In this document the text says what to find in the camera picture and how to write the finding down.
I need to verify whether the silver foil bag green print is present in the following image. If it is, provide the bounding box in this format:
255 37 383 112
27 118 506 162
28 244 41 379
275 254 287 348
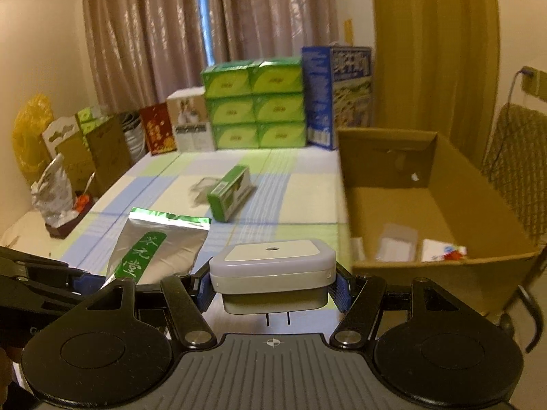
103 207 212 288

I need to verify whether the wall socket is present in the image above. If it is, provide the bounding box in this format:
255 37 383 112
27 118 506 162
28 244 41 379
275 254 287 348
521 66 547 95

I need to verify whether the large cardboard box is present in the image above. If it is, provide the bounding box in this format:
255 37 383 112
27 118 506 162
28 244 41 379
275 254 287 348
337 127 541 321

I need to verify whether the tall blue printed box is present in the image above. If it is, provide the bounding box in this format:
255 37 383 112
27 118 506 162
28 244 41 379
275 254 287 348
301 45 377 151

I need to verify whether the beige curtain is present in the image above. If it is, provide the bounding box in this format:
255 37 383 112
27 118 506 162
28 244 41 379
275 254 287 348
81 0 210 114
205 0 377 95

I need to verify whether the white plug-in night light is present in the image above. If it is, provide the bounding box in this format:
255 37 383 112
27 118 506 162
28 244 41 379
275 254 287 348
209 239 336 327

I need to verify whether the red gold printed box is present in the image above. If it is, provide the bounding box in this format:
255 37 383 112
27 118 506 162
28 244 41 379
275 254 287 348
140 102 177 156

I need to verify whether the window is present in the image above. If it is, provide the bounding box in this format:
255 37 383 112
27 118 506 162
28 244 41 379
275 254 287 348
194 0 215 69

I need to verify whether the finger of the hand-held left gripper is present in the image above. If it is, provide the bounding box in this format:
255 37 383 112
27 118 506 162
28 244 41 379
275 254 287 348
0 272 109 310
0 245 73 285

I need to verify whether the white dog print box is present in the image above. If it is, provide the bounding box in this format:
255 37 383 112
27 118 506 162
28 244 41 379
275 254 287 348
166 86 214 153

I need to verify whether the clear plastic bag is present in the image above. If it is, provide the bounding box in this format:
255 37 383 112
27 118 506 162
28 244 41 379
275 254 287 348
190 175 227 206

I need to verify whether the grey power cable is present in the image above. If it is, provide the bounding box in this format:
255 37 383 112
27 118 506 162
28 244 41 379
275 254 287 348
506 68 528 107

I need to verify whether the crumpled silver foil bag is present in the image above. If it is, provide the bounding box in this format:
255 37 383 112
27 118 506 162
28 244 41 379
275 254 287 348
30 153 75 227

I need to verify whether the brown carton green top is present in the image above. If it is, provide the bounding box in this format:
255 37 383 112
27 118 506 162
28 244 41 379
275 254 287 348
76 105 131 197

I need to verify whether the plaid cloth covered desktop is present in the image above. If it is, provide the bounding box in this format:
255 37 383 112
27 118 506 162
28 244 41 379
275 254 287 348
0 147 355 338

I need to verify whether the white printed paper pack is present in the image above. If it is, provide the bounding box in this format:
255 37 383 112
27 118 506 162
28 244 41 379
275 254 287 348
421 239 468 263

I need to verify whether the yellow wooden wardrobe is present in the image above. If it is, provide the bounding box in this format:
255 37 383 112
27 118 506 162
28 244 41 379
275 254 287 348
370 0 501 167

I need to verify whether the stack of green tissue packs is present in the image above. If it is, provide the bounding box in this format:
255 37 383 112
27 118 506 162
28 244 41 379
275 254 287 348
201 56 308 151

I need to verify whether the white striped bag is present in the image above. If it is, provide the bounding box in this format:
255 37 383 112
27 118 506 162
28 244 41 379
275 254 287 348
121 111 148 164

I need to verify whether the woven back chair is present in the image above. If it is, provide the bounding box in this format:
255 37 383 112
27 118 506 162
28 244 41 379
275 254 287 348
481 102 547 353

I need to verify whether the dark wooden stand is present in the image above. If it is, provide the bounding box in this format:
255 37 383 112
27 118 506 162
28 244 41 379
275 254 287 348
45 205 92 238

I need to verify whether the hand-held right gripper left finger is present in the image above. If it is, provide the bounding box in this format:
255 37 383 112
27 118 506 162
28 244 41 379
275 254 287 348
75 260 216 349

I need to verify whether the green and white box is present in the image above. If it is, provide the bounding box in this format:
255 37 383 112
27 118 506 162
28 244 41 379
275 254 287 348
207 164 253 223

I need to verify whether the yellow plastic bag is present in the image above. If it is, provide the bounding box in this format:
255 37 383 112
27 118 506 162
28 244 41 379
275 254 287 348
12 93 56 176

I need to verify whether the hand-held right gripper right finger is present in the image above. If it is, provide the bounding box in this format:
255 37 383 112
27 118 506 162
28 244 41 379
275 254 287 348
327 260 460 349

